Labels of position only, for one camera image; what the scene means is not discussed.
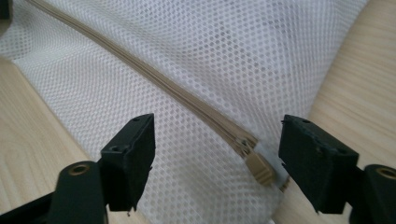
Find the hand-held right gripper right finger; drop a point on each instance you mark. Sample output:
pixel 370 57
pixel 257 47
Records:
pixel 320 168

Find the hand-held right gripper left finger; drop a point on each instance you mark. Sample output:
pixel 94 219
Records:
pixel 130 168

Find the white mesh laundry bag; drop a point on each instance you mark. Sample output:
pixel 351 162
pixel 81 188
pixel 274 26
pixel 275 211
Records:
pixel 218 46

